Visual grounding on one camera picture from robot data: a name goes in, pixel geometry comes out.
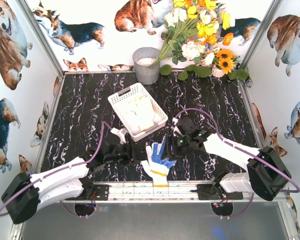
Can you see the artificial flower bouquet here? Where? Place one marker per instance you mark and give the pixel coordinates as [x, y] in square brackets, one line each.
[193, 31]

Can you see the blue dotted work glove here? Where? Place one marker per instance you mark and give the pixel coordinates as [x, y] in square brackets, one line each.
[161, 164]

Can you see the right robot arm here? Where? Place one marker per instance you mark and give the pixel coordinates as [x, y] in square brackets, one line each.
[264, 172]

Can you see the aluminium front rail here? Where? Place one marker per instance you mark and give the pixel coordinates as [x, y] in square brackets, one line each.
[133, 191]

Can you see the small sunflower pot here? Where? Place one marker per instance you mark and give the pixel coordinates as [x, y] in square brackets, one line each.
[225, 62]

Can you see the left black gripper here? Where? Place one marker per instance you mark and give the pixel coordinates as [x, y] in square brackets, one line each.
[130, 152]

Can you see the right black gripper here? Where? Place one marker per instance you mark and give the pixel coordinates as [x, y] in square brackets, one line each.
[173, 144]

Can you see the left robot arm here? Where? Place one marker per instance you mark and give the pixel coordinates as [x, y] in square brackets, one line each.
[28, 194]

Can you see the white plastic storage basket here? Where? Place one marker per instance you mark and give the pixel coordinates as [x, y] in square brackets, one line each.
[119, 102]

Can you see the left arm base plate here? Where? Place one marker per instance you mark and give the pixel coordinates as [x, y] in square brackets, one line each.
[99, 192]

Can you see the cream knit glove pair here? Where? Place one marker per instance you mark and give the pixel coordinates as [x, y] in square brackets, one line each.
[142, 108]

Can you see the grey metal bucket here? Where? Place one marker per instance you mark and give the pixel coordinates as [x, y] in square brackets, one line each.
[147, 69]

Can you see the white glove blue finger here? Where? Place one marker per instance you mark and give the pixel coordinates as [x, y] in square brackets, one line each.
[159, 181]

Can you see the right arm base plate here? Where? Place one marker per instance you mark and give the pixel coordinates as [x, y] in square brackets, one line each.
[210, 192]

